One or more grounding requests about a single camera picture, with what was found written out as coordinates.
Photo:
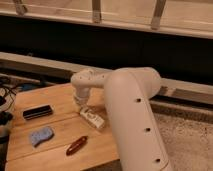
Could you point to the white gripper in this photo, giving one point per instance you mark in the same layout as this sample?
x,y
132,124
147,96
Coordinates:
x,y
81,98

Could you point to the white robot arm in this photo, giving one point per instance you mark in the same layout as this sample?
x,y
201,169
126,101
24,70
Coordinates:
x,y
126,94

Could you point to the black rectangular case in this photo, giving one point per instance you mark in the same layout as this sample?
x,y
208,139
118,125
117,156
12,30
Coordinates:
x,y
37,112

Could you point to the dark red oblong object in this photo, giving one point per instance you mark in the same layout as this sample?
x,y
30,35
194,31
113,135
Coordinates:
x,y
76,145

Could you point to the blue cloth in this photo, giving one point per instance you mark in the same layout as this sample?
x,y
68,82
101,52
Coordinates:
x,y
40,136

